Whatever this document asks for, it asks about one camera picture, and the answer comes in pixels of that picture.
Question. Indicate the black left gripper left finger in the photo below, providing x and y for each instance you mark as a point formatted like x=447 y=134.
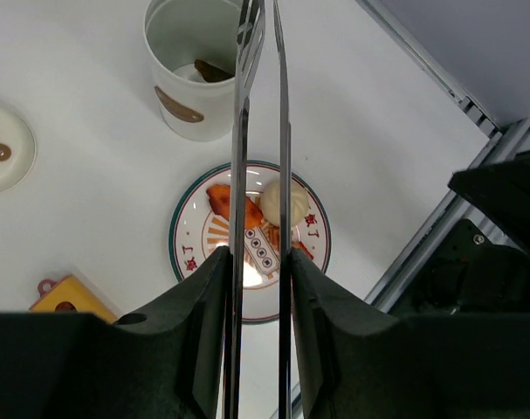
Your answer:
x=162 y=360

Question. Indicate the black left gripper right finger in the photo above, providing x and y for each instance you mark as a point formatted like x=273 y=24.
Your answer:
x=355 y=361

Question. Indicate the orange fried shrimp food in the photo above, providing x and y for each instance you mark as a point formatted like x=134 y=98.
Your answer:
x=220 y=198

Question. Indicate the white lid with brown handle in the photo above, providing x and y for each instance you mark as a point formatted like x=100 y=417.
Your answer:
x=18 y=148

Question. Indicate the metal food tongs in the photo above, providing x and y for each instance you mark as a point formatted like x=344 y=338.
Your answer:
x=250 y=39

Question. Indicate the striped bacon slice food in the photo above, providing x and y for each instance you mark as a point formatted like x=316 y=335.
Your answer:
x=300 y=246

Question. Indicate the dark brown sea cucumber food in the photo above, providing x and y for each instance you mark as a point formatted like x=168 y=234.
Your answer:
x=211 y=73

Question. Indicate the yellow rectangular box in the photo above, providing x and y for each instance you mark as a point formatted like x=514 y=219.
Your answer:
x=69 y=294

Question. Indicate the white cylindrical lunch container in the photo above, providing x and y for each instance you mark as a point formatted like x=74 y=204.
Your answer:
x=177 y=33

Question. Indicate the round patterned plate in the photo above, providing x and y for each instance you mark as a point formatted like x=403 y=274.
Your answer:
x=195 y=232

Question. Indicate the aluminium mounting rail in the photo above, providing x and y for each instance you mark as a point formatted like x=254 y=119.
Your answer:
x=503 y=144

